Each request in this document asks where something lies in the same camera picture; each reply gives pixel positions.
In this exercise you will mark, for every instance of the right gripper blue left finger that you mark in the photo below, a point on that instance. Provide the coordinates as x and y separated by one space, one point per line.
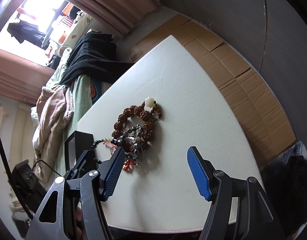
56 215

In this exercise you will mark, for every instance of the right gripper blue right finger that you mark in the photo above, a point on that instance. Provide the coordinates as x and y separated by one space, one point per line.
240 209

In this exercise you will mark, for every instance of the black jewelry box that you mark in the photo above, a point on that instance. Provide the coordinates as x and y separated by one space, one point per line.
74 146

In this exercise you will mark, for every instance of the beige pink crumpled quilt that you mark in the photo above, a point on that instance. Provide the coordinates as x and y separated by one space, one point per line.
55 110

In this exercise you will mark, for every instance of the green bed sheet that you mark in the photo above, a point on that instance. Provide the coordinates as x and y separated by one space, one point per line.
82 102

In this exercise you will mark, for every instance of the flattened cardboard sheet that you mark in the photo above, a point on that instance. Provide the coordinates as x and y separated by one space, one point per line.
256 108

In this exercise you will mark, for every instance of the pink curtain left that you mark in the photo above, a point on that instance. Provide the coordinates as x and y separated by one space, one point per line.
21 79

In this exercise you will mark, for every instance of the black knitted blanket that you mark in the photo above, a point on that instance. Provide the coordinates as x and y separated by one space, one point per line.
95 55

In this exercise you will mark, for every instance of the floral pillow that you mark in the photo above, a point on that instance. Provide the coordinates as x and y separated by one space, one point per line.
78 28

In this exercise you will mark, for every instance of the black hanging jacket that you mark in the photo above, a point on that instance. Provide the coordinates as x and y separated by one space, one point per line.
23 30

